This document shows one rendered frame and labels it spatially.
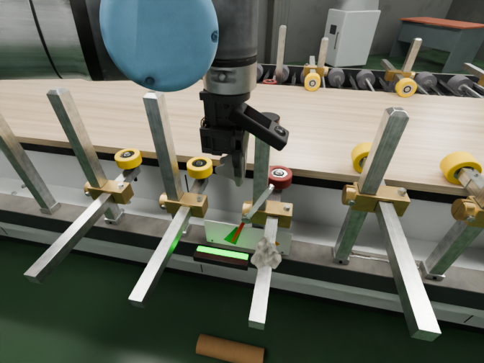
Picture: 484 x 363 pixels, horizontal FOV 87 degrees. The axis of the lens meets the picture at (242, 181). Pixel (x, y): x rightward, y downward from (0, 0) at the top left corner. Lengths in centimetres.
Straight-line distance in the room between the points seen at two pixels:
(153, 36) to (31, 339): 165
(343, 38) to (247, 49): 507
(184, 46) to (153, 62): 3
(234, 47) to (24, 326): 168
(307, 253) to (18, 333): 148
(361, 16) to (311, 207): 484
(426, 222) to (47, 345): 171
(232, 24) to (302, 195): 66
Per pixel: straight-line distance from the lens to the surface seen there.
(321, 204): 96
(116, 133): 109
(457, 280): 97
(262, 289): 56
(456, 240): 82
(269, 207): 70
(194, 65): 24
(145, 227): 93
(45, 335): 173
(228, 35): 40
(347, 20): 543
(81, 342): 163
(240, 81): 42
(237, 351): 134
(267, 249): 60
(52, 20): 24
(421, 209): 103
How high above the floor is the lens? 136
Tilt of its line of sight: 39 degrees down
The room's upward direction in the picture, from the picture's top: straight up
